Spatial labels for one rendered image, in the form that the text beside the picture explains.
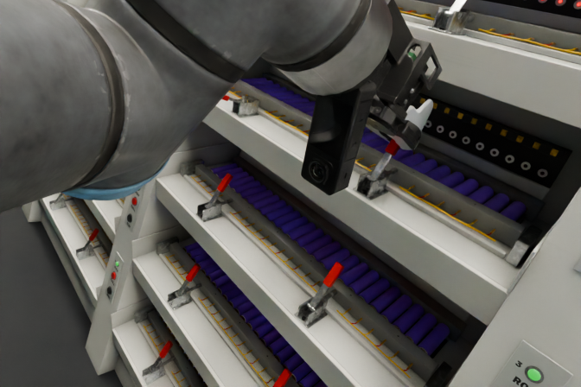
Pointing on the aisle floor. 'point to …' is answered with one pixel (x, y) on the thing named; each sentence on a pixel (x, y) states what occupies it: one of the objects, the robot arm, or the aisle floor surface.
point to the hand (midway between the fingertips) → (400, 144)
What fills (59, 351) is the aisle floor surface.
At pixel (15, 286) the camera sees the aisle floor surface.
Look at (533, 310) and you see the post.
